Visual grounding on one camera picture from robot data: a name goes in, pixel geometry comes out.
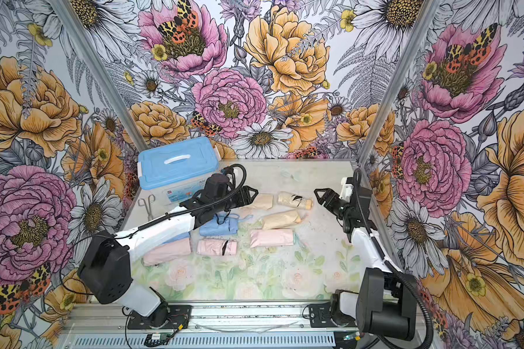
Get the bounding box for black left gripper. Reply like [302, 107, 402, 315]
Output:
[214, 185, 257, 212]

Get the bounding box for beige umbrella sleeve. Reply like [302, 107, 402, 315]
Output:
[249, 193, 273, 210]

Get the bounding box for beige umbrella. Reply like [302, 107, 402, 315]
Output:
[277, 191, 314, 210]
[262, 210, 302, 230]

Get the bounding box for pink umbrella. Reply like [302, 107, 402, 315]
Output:
[250, 229, 295, 248]
[196, 238, 238, 256]

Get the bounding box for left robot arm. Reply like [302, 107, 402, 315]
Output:
[78, 186, 258, 329]

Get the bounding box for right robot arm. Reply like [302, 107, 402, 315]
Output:
[314, 187, 418, 341]

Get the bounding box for blue lidded plastic storage box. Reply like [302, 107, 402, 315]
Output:
[138, 137, 221, 204]

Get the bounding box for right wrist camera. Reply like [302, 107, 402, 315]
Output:
[340, 177, 354, 202]

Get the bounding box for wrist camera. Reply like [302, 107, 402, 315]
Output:
[340, 177, 354, 202]
[203, 173, 231, 200]

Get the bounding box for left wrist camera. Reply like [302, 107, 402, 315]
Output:
[203, 173, 231, 200]

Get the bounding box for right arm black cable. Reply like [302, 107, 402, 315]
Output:
[351, 167, 434, 349]

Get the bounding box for metal wire tongs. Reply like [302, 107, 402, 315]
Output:
[138, 194, 156, 221]

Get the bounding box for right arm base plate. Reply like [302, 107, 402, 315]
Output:
[303, 302, 356, 328]

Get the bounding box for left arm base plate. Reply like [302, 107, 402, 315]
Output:
[127, 303, 192, 330]

